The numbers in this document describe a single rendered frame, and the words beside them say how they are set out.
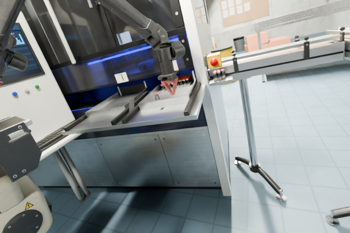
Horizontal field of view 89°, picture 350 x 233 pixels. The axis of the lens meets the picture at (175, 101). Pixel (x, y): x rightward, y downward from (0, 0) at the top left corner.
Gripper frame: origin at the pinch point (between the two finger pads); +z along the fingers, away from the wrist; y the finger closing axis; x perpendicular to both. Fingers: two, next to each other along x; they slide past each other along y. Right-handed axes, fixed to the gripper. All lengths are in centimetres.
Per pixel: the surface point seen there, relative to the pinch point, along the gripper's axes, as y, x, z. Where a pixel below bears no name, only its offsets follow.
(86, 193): 10, 94, 76
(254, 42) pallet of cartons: 497, -88, 20
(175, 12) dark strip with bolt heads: 26.5, -1.1, -35.9
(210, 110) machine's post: 28.9, -10.7, 21.7
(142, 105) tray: 1.0, 17.2, 4.5
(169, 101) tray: 1.6, 3.0, 4.3
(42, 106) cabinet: 3, 87, -1
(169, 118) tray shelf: -12.1, -0.9, 7.0
